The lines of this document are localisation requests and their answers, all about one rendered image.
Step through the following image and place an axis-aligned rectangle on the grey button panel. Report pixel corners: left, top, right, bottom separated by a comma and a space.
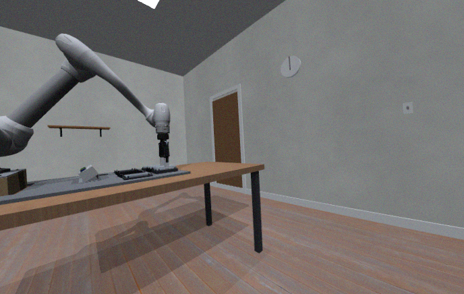
78, 165, 99, 183

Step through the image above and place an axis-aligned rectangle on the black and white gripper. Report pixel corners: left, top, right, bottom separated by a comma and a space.
157, 134, 170, 167

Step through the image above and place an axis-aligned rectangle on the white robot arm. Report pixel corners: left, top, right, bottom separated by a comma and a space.
0, 34, 170, 157

